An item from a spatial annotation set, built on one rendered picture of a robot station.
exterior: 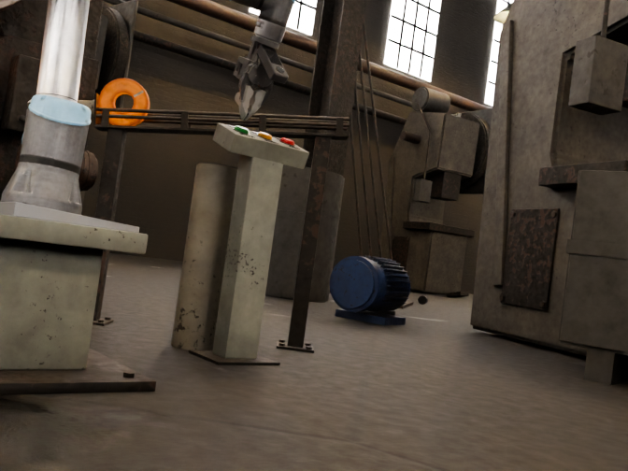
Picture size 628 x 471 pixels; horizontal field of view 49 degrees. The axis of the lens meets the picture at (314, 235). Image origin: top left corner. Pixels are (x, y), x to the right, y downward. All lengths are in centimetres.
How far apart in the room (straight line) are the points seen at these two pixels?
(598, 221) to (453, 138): 722
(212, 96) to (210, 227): 778
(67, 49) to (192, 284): 69
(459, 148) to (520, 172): 605
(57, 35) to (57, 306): 60
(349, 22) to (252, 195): 476
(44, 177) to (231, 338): 67
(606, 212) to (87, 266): 182
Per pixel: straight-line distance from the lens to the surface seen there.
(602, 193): 262
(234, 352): 181
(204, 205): 190
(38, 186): 140
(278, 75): 173
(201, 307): 190
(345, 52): 637
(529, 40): 401
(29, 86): 235
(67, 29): 163
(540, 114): 377
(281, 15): 179
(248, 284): 180
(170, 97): 934
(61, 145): 142
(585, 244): 261
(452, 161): 972
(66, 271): 138
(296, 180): 450
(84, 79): 251
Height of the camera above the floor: 30
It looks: 2 degrees up
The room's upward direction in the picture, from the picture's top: 8 degrees clockwise
